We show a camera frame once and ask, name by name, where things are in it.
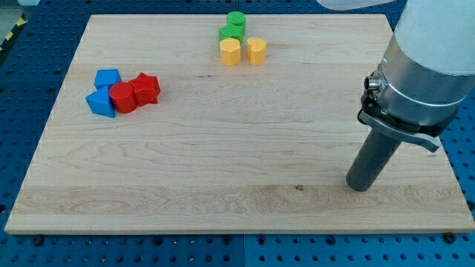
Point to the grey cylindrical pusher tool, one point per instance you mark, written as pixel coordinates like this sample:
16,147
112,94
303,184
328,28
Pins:
370,161

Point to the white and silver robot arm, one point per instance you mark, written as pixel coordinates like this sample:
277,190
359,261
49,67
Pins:
425,73

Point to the yellow heart block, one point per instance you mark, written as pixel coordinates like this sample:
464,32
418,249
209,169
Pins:
256,50

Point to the yellow hexagon block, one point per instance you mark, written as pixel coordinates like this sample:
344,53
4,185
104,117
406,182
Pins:
230,53

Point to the green star block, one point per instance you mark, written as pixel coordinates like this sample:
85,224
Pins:
231,31

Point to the green cylinder block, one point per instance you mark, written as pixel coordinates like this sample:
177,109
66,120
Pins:
236,18

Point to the wooden board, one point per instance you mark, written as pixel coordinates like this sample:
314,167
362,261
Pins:
228,150

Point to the red star block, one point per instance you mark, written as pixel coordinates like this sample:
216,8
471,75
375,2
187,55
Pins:
146,89

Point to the red cylinder block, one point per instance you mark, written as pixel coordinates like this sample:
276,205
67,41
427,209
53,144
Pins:
123,97

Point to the blue triangle block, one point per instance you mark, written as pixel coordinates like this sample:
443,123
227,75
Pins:
100,103

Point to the blue cube block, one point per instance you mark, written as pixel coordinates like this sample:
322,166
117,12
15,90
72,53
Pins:
106,78

